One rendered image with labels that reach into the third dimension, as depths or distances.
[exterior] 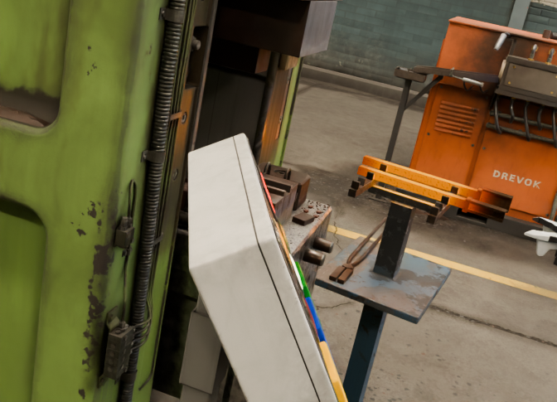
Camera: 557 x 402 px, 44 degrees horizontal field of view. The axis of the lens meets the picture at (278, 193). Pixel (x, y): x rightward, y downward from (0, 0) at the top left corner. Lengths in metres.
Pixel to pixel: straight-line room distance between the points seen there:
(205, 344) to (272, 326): 0.20
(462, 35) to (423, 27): 4.09
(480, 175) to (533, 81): 0.71
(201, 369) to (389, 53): 8.09
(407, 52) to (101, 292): 7.89
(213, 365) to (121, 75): 0.40
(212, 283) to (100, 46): 0.46
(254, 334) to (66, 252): 0.50
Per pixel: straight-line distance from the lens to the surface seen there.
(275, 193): 1.35
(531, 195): 4.82
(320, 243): 1.47
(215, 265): 0.60
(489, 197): 1.98
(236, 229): 0.64
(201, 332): 0.82
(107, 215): 1.02
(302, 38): 1.19
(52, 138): 1.04
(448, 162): 4.77
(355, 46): 8.88
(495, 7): 8.70
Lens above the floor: 1.43
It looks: 19 degrees down
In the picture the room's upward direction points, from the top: 12 degrees clockwise
